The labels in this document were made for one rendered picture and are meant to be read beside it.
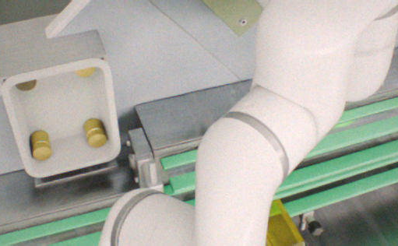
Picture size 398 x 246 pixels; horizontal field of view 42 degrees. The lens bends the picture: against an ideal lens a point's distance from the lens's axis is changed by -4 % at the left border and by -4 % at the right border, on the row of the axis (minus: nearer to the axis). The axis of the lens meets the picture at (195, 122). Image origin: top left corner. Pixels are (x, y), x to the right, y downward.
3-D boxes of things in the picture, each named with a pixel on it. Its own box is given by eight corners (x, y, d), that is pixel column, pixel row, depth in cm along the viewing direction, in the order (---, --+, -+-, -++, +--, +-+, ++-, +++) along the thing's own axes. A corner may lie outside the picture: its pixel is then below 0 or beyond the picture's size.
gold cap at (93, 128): (93, 135, 101) (97, 151, 98) (79, 128, 99) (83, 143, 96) (105, 123, 101) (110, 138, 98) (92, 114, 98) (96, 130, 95)
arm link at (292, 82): (215, 156, 57) (207, 28, 46) (331, 46, 69) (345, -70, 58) (290, 199, 52) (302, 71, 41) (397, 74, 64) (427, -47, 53)
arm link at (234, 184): (189, 100, 54) (81, 189, 47) (304, 128, 45) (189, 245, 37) (225, 200, 61) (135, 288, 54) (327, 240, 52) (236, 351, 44)
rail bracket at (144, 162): (139, 199, 100) (158, 252, 91) (131, 134, 89) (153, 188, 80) (154, 195, 101) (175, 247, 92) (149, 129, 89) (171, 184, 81)
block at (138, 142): (128, 166, 104) (137, 193, 99) (123, 131, 97) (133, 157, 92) (146, 162, 104) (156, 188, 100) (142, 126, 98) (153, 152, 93)
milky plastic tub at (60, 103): (23, 149, 100) (29, 181, 94) (-6, 50, 85) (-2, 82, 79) (111, 128, 104) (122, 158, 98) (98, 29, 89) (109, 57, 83)
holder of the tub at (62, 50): (29, 166, 104) (35, 195, 98) (-5, 50, 85) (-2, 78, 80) (114, 145, 108) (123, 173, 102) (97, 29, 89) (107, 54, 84)
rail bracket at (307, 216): (277, 204, 118) (304, 251, 109) (280, 183, 114) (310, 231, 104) (294, 198, 119) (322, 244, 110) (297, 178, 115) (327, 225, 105)
